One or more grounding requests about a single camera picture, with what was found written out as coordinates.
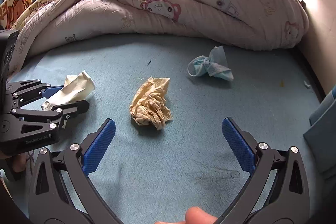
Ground pink cartoon quilt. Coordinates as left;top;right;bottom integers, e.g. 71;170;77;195
9;0;309;75

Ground paper cup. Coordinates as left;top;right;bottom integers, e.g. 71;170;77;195
41;71;96;111

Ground beige tissue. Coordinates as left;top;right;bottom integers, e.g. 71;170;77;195
129;77;173;131

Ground blue face mask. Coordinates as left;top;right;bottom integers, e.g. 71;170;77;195
187;46;234;82

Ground orange bear cartoon pillow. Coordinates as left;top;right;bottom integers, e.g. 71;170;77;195
1;0;33;30

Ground person's right hand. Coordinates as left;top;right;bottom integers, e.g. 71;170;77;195
155;207;217;224

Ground teal curtain right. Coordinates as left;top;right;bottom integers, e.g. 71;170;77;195
303;89;336;178

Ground person's left hand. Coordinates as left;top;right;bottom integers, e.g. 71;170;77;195
1;152;27;173

